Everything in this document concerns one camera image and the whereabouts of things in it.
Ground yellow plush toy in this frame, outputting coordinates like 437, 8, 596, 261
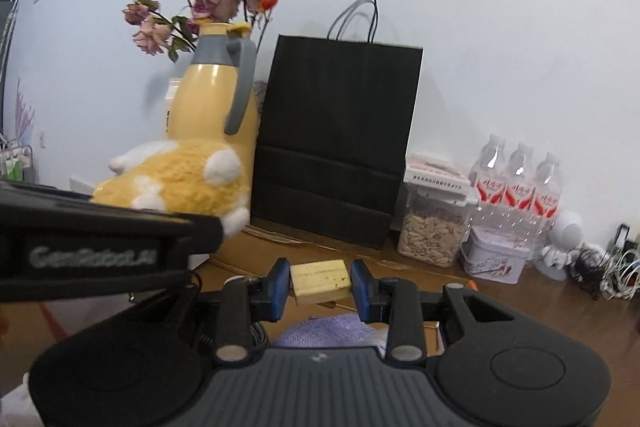
92, 138, 251, 238

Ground red cardboard box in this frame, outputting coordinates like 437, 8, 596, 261
42, 219, 482, 358

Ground white tangled cables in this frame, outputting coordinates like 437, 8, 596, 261
597, 252, 640, 304

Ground small black device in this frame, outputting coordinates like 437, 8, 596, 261
612, 223, 631, 253

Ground clear water bottle red label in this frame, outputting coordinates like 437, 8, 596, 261
505, 142, 537, 235
532, 152, 564, 240
472, 134, 509, 228

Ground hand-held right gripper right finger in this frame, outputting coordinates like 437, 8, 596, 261
351, 259, 516, 367

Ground black paper bag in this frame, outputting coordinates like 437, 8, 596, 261
250, 0, 426, 250

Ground black charger with cable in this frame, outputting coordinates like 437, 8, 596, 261
575, 247, 609, 301

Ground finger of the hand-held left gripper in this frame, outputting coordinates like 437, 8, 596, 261
0, 181, 224, 255

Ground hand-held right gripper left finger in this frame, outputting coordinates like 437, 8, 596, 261
215, 258, 291, 367

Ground purple fabric pouch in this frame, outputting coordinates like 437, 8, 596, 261
272, 314, 388, 349

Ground white printed tub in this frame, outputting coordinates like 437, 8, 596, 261
459, 226, 531, 283

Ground yellow block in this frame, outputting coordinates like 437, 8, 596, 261
290, 259, 352, 306

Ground wire rack with bottles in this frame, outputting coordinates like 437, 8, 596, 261
0, 144, 36, 186

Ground yellow thermos jug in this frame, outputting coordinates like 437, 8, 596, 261
162, 22, 260, 190

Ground white robot toy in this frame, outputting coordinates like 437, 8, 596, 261
534, 209, 585, 282

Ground clear container of seeds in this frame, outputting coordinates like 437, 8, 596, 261
396, 153, 480, 269

